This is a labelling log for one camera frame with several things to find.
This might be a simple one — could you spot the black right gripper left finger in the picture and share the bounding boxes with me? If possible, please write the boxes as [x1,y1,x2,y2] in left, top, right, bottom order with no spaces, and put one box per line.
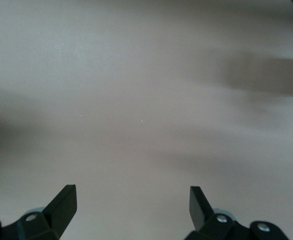
[0,184,78,240]

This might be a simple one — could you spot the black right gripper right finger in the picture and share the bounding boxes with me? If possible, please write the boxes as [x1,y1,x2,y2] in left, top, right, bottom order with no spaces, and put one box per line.
[183,185,291,240]

